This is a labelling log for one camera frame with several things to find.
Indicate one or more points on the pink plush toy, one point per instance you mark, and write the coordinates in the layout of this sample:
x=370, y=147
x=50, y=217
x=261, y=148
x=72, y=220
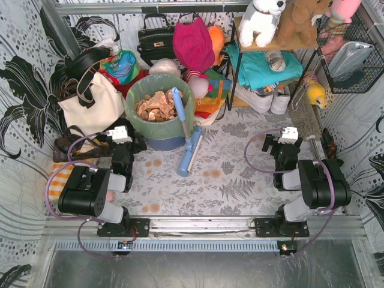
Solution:
x=341, y=12

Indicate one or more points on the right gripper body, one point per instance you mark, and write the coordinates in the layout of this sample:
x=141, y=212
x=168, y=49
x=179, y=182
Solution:
x=270, y=143

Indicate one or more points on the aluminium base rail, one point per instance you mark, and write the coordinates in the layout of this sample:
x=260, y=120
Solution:
x=340, y=227

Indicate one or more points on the cream fluffy plush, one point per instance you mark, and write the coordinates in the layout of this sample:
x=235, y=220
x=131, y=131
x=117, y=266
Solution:
x=165, y=66

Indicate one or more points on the magenta cloth bag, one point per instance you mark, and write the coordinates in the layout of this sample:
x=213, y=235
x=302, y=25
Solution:
x=192, y=45

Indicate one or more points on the white sneakers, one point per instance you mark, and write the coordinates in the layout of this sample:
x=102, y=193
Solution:
x=275, y=101

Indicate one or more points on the silver foil pouch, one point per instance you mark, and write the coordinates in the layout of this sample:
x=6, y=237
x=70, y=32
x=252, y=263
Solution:
x=349, y=58

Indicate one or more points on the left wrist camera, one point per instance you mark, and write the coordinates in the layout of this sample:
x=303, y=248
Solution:
x=119, y=134

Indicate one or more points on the wooden shelf rack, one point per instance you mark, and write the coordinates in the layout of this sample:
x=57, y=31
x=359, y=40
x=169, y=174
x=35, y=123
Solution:
x=272, y=52

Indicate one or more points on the blue floor mop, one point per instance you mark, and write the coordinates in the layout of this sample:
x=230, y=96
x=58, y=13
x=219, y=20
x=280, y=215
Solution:
x=192, y=140

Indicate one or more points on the orange plush toy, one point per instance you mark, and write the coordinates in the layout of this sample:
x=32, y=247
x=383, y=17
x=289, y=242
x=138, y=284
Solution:
x=217, y=37

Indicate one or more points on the colourful printed bag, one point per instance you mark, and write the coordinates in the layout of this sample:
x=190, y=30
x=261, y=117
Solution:
x=120, y=69

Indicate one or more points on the orange checkered cloth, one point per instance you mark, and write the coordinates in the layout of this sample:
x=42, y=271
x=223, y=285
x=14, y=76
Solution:
x=58, y=183

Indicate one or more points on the green trash bag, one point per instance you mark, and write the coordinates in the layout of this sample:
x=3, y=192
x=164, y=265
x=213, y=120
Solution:
x=149, y=85

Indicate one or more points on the brown teddy bear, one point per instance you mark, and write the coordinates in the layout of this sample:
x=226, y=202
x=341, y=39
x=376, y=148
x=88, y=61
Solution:
x=298, y=18

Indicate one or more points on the red cloth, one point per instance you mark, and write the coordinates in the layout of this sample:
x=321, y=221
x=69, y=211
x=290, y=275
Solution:
x=125, y=88

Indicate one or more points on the yellow plush toy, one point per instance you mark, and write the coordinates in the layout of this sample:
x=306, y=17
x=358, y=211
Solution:
x=315, y=91

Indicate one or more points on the teal folded cloth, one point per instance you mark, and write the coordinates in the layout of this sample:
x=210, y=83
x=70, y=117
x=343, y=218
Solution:
x=255, y=72

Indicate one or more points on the crumpled brown paper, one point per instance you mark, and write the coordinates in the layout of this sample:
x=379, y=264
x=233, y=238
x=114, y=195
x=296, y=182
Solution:
x=157, y=108

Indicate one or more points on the rainbow striped bag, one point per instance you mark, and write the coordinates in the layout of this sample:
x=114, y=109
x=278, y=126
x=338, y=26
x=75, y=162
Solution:
x=215, y=98

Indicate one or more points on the blue trash bin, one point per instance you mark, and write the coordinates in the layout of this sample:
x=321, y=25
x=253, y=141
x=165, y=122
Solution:
x=164, y=140

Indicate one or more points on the black wire basket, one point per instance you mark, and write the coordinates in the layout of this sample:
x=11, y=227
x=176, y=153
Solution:
x=330, y=40

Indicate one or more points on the white husky plush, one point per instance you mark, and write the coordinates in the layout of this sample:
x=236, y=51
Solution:
x=259, y=22

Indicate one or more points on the cream canvas tote bag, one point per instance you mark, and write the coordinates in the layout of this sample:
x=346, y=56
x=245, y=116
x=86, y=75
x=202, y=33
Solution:
x=108, y=106

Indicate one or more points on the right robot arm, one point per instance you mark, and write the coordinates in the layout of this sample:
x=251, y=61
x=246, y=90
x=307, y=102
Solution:
x=322, y=185

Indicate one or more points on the black hat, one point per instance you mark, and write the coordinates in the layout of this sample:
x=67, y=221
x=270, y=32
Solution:
x=76, y=68

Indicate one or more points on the brown patterned bag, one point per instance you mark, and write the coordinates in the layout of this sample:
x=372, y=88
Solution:
x=85, y=149

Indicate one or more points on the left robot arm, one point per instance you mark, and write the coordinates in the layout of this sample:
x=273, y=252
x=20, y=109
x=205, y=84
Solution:
x=85, y=193

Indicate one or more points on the white pink plush doll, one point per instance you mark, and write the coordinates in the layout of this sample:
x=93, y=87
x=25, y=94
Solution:
x=198, y=83

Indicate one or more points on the black leather handbag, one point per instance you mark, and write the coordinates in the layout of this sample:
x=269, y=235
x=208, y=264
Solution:
x=157, y=43

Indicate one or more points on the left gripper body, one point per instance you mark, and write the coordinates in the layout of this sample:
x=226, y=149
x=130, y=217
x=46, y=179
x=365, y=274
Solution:
x=132, y=143

